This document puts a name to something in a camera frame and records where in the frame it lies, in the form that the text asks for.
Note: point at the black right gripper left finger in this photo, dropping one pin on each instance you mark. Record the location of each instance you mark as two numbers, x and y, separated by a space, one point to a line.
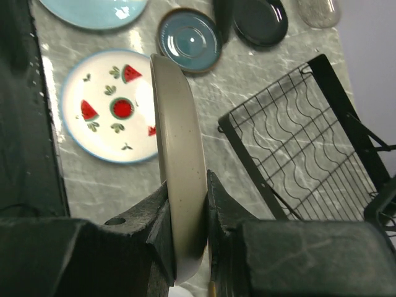
130 255

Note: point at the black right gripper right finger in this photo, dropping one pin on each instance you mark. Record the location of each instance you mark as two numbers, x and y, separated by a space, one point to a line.
254 257

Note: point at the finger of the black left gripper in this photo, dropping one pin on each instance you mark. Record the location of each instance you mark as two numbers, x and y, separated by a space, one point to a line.
223 15

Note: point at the black ceramic plate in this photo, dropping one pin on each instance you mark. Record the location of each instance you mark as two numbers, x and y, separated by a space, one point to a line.
261 23

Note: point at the beige speckled ceramic plate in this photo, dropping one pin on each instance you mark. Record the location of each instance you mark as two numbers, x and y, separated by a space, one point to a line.
182 164

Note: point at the clear glass plate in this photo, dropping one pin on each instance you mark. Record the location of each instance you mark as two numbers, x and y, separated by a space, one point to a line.
319 13

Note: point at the beige and blue plate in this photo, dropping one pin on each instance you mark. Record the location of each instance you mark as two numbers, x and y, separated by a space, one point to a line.
96 14

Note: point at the watermelon pattern white plate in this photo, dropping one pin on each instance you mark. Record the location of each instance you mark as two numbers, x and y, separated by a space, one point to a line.
107 106

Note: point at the black wire dish rack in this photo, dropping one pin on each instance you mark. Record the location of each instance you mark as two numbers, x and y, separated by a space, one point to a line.
307 152

